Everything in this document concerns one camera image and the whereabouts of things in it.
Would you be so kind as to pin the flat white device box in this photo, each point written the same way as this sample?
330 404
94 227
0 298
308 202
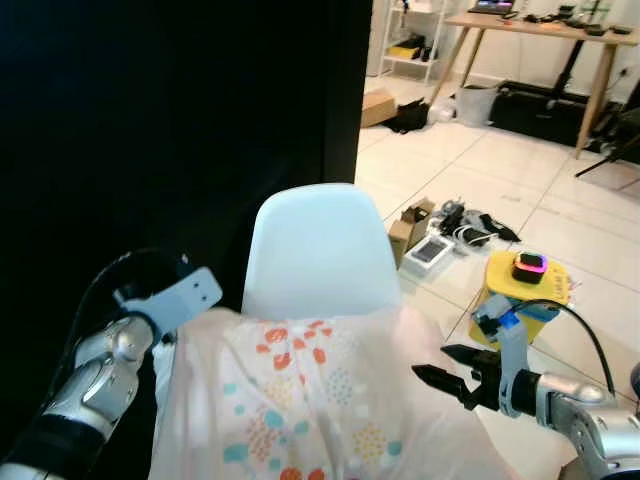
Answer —
428 252

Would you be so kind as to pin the black bag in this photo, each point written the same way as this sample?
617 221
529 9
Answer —
410 118

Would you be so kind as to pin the wooden table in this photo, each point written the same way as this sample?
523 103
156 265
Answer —
540 25

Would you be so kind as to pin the long black equipment case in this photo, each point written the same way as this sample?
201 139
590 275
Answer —
540 108

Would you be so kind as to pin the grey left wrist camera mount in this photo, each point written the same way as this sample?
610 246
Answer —
180 297

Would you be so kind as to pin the black door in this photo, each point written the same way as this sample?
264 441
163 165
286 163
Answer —
180 100

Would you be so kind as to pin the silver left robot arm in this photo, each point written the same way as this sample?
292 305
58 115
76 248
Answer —
90 390

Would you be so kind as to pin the yellow plastic bin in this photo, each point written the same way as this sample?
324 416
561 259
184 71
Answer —
510 290

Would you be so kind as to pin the cream pillow with colourful print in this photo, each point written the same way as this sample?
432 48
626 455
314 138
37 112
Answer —
320 400

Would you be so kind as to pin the white chair with wooden legs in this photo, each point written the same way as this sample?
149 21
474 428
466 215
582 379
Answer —
320 250

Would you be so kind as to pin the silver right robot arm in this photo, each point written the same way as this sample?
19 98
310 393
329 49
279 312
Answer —
590 420

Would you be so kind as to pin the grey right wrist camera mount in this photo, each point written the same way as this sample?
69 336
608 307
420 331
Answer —
512 350

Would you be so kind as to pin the closed cardboard box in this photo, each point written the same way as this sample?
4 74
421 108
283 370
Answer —
378 107

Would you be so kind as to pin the black tripod stand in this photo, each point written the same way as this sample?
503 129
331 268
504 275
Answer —
625 125

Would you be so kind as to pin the white bucket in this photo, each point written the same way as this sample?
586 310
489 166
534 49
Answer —
475 105

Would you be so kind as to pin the small open brown box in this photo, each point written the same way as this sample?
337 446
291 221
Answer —
402 240

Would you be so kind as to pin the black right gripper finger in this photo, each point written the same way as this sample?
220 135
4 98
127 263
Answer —
465 356
450 383

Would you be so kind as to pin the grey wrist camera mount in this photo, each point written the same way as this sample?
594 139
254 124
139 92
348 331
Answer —
180 297
512 350

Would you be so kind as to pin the yellow item on shelf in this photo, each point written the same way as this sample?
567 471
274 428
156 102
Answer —
403 50

